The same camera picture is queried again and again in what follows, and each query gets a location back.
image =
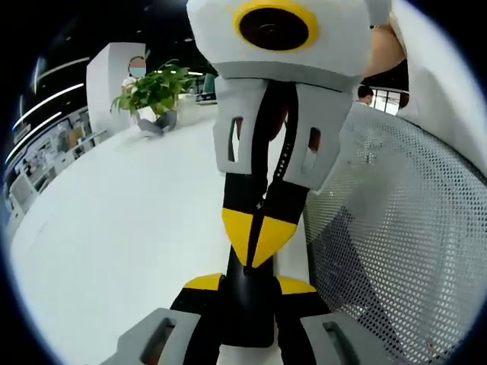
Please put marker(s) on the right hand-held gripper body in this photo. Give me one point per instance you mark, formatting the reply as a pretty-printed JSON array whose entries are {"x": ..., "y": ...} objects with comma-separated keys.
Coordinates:
[{"x": 289, "y": 62}]

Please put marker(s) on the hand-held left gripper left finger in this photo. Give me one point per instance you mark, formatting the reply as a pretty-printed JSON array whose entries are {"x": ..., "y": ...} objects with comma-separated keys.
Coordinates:
[{"x": 152, "y": 342}]

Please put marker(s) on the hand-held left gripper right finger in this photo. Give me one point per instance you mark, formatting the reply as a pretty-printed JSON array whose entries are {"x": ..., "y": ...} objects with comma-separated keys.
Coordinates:
[{"x": 335, "y": 342}]

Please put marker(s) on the teal board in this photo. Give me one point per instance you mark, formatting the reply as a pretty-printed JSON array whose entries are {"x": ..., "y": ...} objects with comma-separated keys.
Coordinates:
[{"x": 209, "y": 83}]

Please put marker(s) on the clear glass plant vase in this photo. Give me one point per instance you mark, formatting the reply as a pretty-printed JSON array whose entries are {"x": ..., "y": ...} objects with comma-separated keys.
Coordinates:
[{"x": 188, "y": 106}]

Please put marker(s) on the green potted plant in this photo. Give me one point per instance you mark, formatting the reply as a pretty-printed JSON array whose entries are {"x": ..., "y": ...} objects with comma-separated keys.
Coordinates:
[{"x": 156, "y": 91}]

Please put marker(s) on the person in white shirt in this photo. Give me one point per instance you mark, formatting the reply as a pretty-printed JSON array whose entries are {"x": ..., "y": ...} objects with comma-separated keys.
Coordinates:
[{"x": 445, "y": 57}]

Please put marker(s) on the cluttered office shelves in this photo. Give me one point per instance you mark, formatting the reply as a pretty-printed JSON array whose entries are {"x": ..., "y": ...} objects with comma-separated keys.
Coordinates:
[{"x": 45, "y": 156}]

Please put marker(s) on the straight ceiling light strip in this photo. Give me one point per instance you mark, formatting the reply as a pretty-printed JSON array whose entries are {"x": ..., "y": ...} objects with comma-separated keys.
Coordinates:
[
  {"x": 49, "y": 99},
  {"x": 32, "y": 133}
]

